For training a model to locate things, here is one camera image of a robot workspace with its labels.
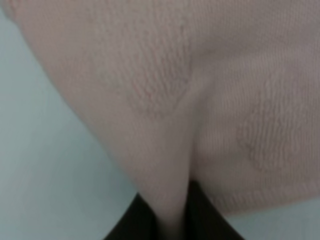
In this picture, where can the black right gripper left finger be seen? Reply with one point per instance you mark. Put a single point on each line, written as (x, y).
(137, 223)

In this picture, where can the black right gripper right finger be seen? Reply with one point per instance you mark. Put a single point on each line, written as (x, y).
(203, 221)

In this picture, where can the pink towel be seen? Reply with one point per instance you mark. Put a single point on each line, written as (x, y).
(222, 92)

